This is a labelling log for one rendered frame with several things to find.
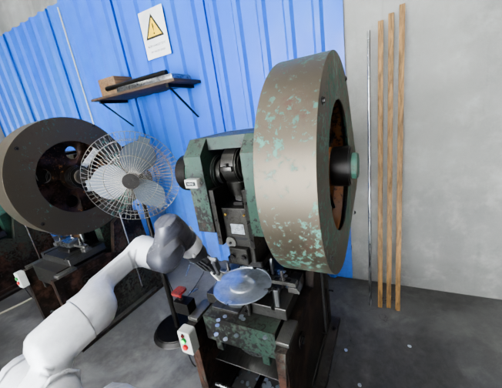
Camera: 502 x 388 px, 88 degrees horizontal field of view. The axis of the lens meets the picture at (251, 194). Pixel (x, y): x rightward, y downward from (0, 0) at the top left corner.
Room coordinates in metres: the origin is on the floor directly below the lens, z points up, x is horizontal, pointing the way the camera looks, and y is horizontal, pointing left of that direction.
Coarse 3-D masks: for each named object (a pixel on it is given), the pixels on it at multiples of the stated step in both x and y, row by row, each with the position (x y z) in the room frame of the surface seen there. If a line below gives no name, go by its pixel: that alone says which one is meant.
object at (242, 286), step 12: (228, 276) 1.20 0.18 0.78; (240, 276) 1.18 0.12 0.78; (252, 276) 1.16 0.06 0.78; (264, 276) 1.15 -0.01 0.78; (216, 288) 1.11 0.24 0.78; (228, 288) 1.10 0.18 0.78; (240, 288) 1.08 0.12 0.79; (252, 288) 1.07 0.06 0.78; (264, 288) 1.06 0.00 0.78; (228, 300) 1.01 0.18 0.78; (240, 300) 1.00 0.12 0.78; (252, 300) 0.98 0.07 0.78
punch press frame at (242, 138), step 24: (192, 144) 1.23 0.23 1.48; (216, 144) 1.19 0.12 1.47; (240, 144) 1.13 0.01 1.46; (192, 168) 1.18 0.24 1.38; (192, 192) 1.19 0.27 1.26; (216, 312) 1.11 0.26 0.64; (216, 336) 1.07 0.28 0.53; (240, 336) 1.00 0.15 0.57; (264, 360) 0.95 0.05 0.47; (216, 384) 1.10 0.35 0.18
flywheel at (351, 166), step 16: (336, 112) 1.21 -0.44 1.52; (336, 128) 1.25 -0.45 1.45; (336, 144) 1.28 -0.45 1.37; (336, 160) 0.94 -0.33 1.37; (352, 160) 0.94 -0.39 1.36; (336, 176) 0.93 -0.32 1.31; (352, 176) 0.94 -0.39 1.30; (336, 192) 1.22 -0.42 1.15; (336, 208) 1.16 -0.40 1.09; (336, 224) 1.08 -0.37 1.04
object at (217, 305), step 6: (216, 300) 1.02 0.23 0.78; (216, 306) 0.98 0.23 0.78; (222, 306) 0.98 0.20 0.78; (228, 306) 0.97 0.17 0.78; (234, 306) 0.96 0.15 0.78; (240, 306) 0.96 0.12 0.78; (246, 306) 1.04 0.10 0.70; (228, 312) 0.95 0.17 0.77; (234, 312) 0.93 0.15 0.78; (240, 312) 1.06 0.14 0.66; (246, 312) 1.04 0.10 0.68; (252, 312) 1.06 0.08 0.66
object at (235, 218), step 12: (228, 204) 1.22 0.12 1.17; (240, 204) 1.18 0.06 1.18; (228, 216) 1.17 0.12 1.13; (240, 216) 1.13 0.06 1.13; (228, 228) 1.17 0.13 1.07; (240, 228) 1.14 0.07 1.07; (228, 240) 1.16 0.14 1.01; (240, 240) 1.14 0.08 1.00; (264, 240) 1.21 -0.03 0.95; (240, 252) 1.11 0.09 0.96; (252, 252) 1.12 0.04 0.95; (264, 252) 1.19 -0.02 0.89
